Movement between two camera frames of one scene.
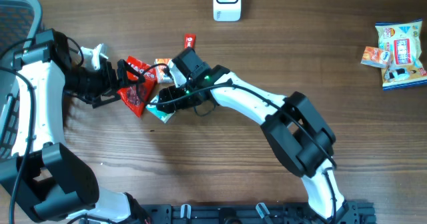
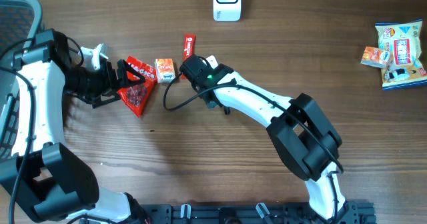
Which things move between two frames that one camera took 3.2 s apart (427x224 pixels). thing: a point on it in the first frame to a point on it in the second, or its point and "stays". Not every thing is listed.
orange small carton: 162,77 stays
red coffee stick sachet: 190,40 stays
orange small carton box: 379,57 stays
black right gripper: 171,106 to 211,103
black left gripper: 110,84 stays
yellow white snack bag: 405,67 to 377,57
